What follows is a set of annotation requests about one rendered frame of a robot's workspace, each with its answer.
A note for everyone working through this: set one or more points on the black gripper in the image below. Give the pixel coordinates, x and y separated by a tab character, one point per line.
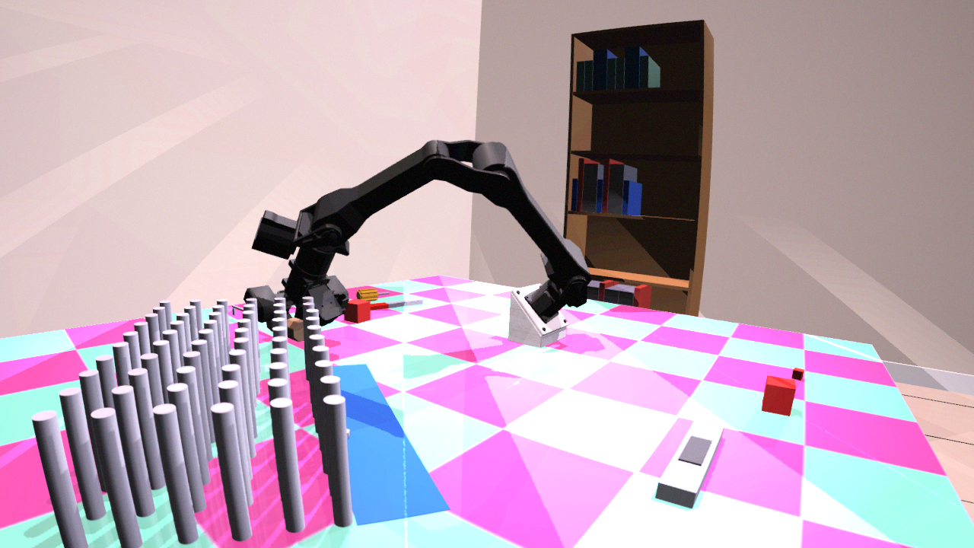
265	298

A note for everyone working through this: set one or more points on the yellow ribbed screwdriver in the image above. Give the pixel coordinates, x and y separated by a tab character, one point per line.
370	294

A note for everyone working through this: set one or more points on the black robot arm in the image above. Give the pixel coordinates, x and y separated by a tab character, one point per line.
324	228

